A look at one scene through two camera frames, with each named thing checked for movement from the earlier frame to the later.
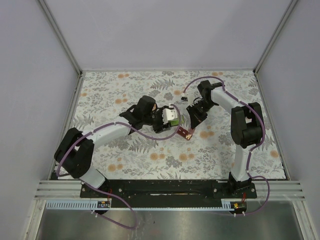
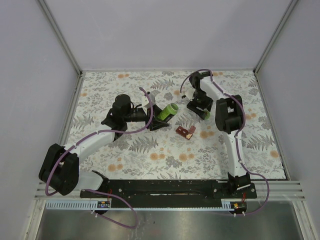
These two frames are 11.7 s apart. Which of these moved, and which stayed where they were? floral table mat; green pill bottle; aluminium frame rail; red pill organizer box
Moved: green pill bottle
Stayed: red pill organizer box; aluminium frame rail; floral table mat
